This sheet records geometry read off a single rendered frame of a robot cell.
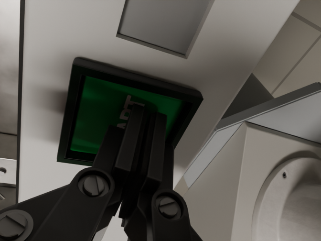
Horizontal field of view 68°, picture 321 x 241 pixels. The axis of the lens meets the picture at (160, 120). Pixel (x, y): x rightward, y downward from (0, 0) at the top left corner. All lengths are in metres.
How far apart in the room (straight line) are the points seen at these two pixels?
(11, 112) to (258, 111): 0.29
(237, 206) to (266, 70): 1.13
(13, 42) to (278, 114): 0.31
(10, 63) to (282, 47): 1.27
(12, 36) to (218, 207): 0.30
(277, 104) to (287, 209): 0.14
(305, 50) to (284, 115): 1.11
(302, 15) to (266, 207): 1.11
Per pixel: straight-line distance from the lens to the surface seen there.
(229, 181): 0.34
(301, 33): 1.39
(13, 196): 0.30
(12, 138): 0.25
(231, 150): 0.35
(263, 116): 0.35
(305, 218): 0.35
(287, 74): 1.48
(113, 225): 0.20
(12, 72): 0.21
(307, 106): 0.38
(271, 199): 0.35
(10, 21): 0.19
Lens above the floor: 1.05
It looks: 49 degrees down
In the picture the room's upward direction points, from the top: 169 degrees clockwise
